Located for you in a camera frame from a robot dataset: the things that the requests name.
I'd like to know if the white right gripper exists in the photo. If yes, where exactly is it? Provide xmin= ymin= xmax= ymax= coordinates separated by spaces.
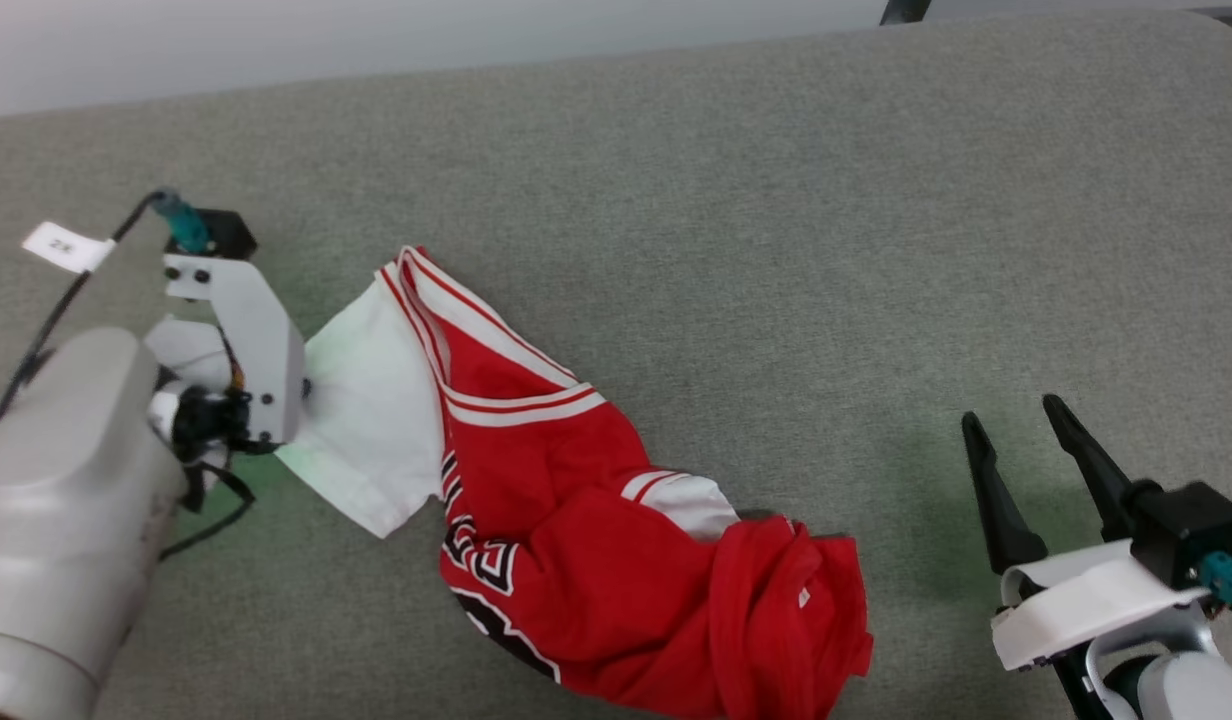
xmin=961 ymin=395 xmax=1222 ymax=720

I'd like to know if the thin black gripper cable loop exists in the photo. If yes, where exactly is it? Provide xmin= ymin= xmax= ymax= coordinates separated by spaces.
xmin=159 ymin=455 xmax=258 ymax=561

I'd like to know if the white right camera bracket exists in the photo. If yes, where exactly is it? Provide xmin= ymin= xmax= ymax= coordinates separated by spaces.
xmin=991 ymin=540 xmax=1214 ymax=671

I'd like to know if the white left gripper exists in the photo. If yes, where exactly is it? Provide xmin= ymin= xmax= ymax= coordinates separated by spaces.
xmin=144 ymin=315 xmax=253 ymax=463

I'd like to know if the white left camera bracket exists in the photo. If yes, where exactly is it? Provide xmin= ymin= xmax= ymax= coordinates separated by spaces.
xmin=164 ymin=253 xmax=307 ymax=446

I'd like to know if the white cable label tag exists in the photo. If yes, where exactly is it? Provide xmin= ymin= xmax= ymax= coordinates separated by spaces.
xmin=21 ymin=220 xmax=117 ymax=274

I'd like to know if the red and white basketball jersey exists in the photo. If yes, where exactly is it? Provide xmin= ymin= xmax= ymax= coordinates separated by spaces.
xmin=274 ymin=245 xmax=874 ymax=720

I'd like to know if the white camera bracket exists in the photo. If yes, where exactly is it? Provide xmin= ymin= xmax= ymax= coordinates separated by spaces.
xmin=991 ymin=540 xmax=1214 ymax=671
xmin=164 ymin=253 xmax=307 ymax=446

